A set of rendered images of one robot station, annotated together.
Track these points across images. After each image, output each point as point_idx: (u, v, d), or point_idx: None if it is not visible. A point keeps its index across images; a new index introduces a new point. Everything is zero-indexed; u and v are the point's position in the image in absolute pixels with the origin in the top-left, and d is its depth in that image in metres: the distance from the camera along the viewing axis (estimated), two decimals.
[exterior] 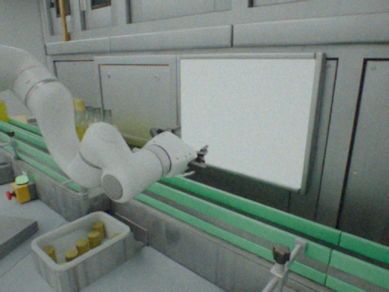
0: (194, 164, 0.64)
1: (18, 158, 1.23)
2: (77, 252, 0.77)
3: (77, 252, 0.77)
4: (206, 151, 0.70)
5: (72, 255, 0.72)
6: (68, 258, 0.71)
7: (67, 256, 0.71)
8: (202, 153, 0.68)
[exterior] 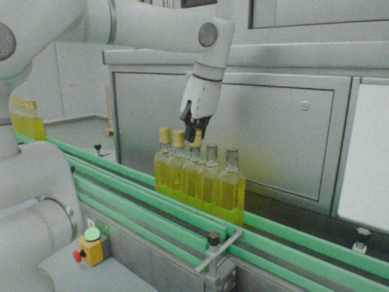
0: (188, 110, 0.66)
1: (78, 200, 0.97)
2: None
3: None
4: (190, 135, 0.71)
5: None
6: None
7: None
8: (193, 127, 0.69)
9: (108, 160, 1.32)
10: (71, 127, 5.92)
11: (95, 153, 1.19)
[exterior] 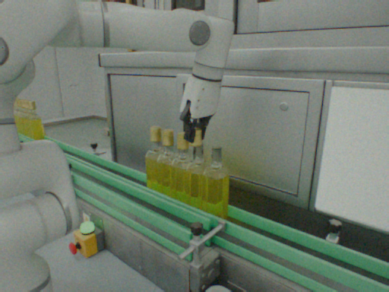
0: (188, 110, 0.66)
1: None
2: (197, 141, 0.73)
3: (197, 141, 0.73)
4: (190, 134, 0.71)
5: None
6: None
7: None
8: (192, 127, 0.69)
9: None
10: (71, 127, 5.97)
11: (91, 152, 1.24)
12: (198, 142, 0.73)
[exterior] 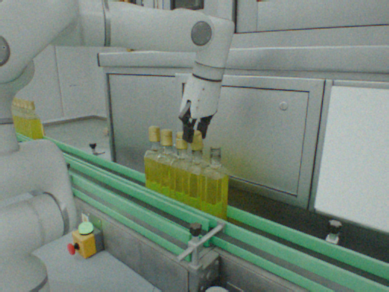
0: (187, 109, 0.66)
1: (73, 196, 1.01)
2: (198, 145, 0.73)
3: (199, 145, 0.73)
4: (188, 134, 0.70)
5: None
6: None
7: None
8: (191, 126, 0.69)
9: None
10: (71, 127, 5.97)
11: (90, 152, 1.23)
12: (200, 146, 0.74)
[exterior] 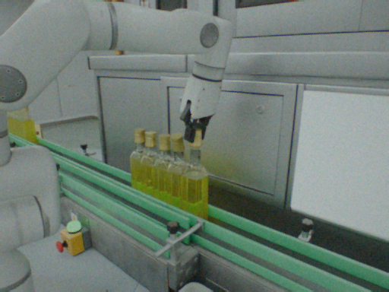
0: (188, 110, 0.66)
1: (63, 195, 1.04)
2: (179, 147, 0.76)
3: (180, 147, 0.76)
4: (190, 135, 0.71)
5: (198, 128, 0.74)
6: (201, 131, 0.73)
7: (200, 129, 0.73)
8: (192, 127, 0.69)
9: (95, 159, 1.40)
10: None
11: (81, 153, 1.26)
12: (181, 148, 0.77)
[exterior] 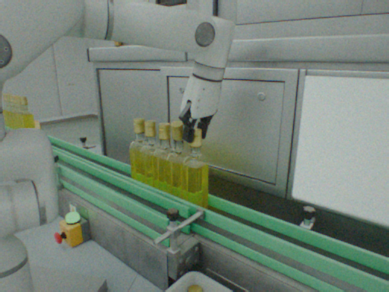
0: (188, 109, 0.66)
1: (62, 188, 1.03)
2: (179, 135, 0.75)
3: (180, 134, 0.75)
4: (188, 135, 0.70)
5: (198, 128, 0.74)
6: (201, 131, 0.73)
7: (200, 129, 0.73)
8: (191, 127, 0.69)
9: (94, 153, 1.39)
10: None
11: (80, 146, 1.25)
12: (181, 136, 0.76)
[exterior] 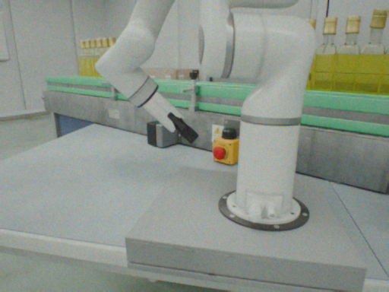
0: (178, 119, 0.66)
1: (197, 110, 0.94)
2: (384, 22, 0.66)
3: (384, 21, 0.66)
4: (192, 132, 0.72)
5: None
6: None
7: None
8: (188, 125, 0.71)
9: None
10: None
11: None
12: (384, 23, 0.67)
